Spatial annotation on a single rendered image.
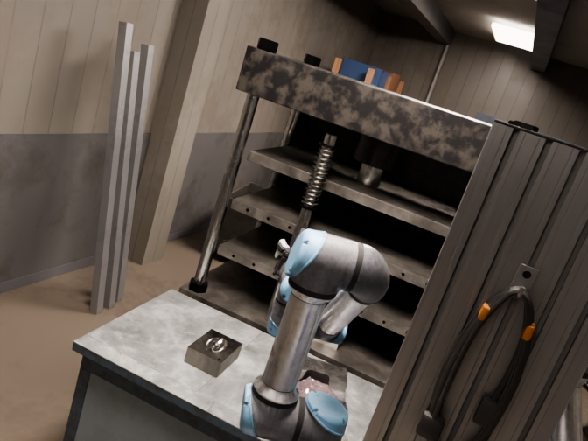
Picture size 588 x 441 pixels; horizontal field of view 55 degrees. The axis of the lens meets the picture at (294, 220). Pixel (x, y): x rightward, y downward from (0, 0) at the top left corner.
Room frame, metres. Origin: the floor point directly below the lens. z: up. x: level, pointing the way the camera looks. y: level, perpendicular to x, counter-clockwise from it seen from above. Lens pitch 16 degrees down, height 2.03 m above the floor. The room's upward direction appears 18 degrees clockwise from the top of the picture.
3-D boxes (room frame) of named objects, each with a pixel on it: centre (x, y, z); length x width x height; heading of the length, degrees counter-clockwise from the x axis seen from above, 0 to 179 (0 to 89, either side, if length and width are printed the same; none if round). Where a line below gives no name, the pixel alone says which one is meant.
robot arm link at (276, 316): (1.47, -0.07, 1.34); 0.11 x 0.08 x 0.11; 98
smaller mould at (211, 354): (2.02, 0.14, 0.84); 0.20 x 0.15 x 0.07; 165
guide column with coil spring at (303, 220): (2.55, -0.04, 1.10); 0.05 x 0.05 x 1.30
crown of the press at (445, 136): (2.83, -0.29, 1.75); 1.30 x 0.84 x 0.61; 75
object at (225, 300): (2.83, -0.29, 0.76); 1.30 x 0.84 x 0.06; 75
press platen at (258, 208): (2.88, -0.31, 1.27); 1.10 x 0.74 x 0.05; 75
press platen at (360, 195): (2.89, -0.31, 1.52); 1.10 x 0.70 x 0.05; 75
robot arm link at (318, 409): (1.22, -0.22, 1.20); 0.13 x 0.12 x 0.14; 98
